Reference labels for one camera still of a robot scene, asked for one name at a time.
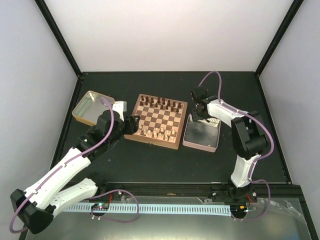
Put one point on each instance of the pink tin with pieces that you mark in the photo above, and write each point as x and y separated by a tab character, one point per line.
202	134

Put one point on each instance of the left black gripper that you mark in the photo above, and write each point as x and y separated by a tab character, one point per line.
132	126

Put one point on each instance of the light blue cable duct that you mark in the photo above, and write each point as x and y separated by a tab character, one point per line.
168	209

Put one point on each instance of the small circuit board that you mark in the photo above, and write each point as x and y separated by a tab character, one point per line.
100	206

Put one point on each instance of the black mounting rail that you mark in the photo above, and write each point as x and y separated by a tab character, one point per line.
218	192

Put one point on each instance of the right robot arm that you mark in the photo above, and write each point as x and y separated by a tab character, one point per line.
250	138

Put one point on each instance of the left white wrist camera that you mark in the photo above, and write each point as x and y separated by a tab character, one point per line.
120	107

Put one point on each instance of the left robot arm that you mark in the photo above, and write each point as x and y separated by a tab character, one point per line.
40	203

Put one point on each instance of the wooden chess board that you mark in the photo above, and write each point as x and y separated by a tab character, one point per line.
154	120

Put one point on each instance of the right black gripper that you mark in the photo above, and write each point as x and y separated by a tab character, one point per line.
195	117

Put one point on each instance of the dark chess pieces row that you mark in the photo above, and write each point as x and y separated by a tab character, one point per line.
146	102

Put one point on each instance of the gold metal tin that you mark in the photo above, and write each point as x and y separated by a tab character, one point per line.
90	107

